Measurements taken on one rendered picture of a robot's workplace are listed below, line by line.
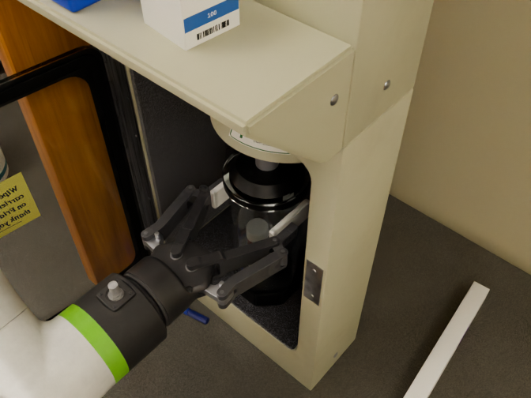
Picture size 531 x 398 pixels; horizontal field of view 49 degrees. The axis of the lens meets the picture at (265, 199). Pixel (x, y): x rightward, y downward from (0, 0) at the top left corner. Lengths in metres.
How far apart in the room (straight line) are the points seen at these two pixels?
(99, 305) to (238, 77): 0.31
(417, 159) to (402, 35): 0.60
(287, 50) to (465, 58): 0.54
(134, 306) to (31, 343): 0.10
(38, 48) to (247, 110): 0.39
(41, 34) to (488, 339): 0.75
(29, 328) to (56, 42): 0.32
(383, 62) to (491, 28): 0.43
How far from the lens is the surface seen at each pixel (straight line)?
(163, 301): 0.62
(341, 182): 0.52
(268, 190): 0.67
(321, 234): 0.58
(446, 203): 1.09
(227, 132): 0.62
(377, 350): 0.92
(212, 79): 0.39
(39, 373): 0.58
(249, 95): 0.37
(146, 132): 0.74
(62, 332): 0.60
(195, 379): 0.89
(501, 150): 0.97
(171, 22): 0.42
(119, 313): 0.60
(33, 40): 0.70
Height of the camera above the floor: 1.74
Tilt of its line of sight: 48 degrees down
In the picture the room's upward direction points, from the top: straight up
